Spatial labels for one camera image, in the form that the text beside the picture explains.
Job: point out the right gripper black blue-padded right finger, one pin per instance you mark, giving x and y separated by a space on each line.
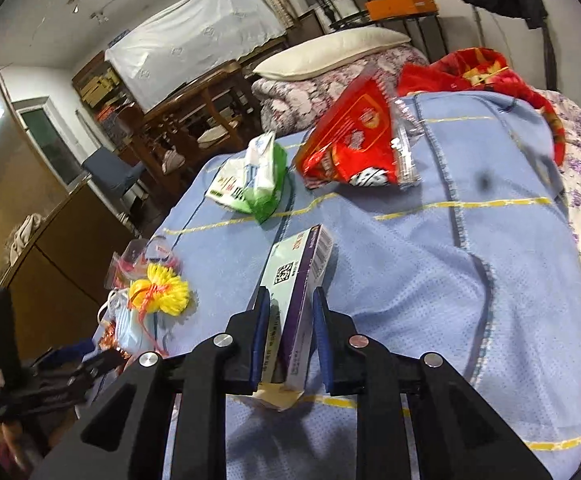
416 418

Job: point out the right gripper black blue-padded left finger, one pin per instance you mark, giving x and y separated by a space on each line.
166 417

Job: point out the purple white medicine box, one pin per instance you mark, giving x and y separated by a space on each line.
295 268

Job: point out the green white wipes pack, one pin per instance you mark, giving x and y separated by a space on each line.
252 183

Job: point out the red snack bag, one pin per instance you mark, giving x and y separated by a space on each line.
364 140

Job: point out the blue face mask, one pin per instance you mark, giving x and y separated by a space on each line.
121 327

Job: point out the brown wooden cabinet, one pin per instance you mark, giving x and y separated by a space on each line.
57 283

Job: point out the blue checked bed sheet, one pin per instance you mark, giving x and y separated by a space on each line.
477 263

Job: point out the blue chair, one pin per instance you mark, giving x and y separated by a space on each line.
112 175

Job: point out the wooden chair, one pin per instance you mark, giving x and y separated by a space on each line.
216 114

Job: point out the floral quilt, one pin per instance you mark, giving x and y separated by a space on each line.
292 106

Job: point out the red patterned blanket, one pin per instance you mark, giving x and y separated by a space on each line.
482 69

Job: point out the white pillow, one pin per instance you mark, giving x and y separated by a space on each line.
320 55

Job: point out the white plastic cover sheet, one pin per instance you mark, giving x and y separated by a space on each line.
186 40

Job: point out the orange box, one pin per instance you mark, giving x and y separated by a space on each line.
380 9

